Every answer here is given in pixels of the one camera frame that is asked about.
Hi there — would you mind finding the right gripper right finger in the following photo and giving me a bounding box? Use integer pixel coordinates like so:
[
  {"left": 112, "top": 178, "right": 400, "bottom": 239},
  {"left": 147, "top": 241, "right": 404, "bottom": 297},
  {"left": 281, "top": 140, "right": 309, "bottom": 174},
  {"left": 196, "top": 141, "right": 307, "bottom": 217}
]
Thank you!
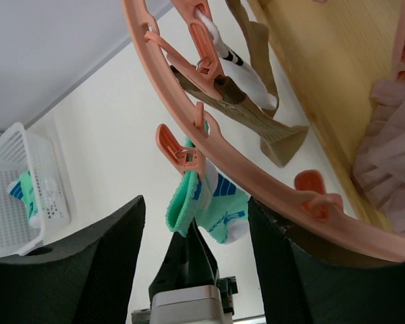
[{"left": 248, "top": 198, "right": 405, "bottom": 323}]

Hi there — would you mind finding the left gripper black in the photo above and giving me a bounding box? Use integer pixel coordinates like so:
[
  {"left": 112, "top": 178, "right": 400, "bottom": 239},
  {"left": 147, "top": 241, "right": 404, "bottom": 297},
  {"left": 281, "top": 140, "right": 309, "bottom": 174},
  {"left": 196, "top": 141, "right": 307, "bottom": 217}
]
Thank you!
[{"left": 148, "top": 222, "right": 238, "bottom": 319}]

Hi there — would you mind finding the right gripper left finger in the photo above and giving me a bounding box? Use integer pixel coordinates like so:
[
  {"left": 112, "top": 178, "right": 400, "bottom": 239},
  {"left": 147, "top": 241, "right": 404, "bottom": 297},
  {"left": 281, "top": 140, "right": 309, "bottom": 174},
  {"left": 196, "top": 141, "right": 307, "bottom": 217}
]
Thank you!
[{"left": 0, "top": 196, "right": 146, "bottom": 323}]

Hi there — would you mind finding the green blue patterned sock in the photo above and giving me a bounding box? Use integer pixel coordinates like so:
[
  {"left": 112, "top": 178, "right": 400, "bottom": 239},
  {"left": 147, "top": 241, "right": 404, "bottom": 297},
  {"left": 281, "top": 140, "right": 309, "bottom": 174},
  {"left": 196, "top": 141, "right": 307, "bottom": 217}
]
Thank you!
[{"left": 7, "top": 170, "right": 41, "bottom": 229}]

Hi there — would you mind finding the pink round clip hanger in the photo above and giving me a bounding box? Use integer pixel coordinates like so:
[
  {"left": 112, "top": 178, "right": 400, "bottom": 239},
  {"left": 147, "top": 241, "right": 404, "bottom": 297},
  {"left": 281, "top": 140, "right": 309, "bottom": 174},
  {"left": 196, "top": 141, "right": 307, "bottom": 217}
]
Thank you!
[{"left": 123, "top": 1, "right": 405, "bottom": 263}]

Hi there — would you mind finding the white plastic basket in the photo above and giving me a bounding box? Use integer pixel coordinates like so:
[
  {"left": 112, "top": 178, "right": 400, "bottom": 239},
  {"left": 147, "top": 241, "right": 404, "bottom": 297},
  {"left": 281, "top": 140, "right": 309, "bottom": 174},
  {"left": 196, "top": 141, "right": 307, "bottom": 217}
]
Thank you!
[{"left": 0, "top": 122, "right": 70, "bottom": 257}]

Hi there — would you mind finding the pink fabric pile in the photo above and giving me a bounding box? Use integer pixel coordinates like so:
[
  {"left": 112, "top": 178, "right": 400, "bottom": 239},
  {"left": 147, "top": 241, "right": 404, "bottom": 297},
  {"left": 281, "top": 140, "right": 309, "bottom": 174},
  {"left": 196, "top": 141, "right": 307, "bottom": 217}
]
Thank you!
[{"left": 353, "top": 80, "right": 405, "bottom": 237}]

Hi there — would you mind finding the brown sock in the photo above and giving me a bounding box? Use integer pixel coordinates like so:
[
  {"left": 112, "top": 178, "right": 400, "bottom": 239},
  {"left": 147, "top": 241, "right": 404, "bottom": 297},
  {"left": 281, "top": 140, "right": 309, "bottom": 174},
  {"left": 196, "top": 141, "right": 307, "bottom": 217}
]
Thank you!
[{"left": 172, "top": 1, "right": 308, "bottom": 167}]

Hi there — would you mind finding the wooden tray frame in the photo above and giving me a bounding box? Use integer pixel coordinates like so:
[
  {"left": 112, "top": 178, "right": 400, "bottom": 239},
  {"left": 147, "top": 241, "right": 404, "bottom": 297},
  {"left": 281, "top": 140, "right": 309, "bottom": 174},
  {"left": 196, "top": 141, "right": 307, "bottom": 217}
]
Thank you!
[{"left": 249, "top": 1, "right": 402, "bottom": 231}]

